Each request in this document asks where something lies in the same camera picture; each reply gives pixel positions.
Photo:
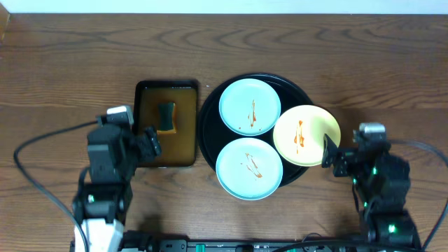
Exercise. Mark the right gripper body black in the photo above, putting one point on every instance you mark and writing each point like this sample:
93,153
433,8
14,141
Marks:
360,171

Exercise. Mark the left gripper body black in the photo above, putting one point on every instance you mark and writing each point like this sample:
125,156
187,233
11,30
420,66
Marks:
141,146

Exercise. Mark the yellow plate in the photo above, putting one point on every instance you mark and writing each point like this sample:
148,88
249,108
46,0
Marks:
299,134

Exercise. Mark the green yellow sponge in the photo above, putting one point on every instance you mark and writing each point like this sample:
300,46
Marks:
167,115

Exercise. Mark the light green plate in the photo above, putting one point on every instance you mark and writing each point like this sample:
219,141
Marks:
249,169
249,107

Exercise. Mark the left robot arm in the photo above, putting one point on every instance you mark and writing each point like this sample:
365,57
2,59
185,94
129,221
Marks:
104,192

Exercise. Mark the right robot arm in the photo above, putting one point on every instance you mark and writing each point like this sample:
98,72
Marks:
386,223

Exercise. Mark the rectangular black water tray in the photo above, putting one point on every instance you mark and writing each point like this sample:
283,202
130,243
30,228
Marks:
179,149

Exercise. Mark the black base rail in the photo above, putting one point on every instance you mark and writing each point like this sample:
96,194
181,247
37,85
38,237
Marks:
245,246

